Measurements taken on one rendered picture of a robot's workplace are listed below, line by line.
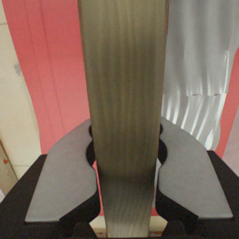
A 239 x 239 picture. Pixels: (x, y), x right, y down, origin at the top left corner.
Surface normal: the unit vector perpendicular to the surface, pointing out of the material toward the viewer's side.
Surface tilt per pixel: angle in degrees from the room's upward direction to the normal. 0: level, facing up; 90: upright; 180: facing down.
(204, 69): 34
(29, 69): 0
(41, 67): 0
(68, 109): 0
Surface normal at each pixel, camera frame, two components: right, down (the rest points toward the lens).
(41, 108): 0.00, 0.48
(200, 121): -0.55, 0.36
